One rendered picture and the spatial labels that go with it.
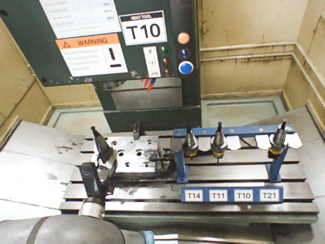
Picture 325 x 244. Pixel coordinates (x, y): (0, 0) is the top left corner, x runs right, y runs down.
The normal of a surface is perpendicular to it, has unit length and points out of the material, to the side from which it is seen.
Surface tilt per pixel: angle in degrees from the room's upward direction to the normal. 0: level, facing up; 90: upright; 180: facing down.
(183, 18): 90
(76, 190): 0
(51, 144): 24
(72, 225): 40
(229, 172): 0
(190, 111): 90
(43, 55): 90
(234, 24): 90
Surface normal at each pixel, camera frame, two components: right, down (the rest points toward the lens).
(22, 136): 0.28, -0.65
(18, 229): -0.15, -0.91
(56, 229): 0.20, -0.84
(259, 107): -0.14, -0.69
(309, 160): -0.52, -0.62
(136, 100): -0.06, 0.71
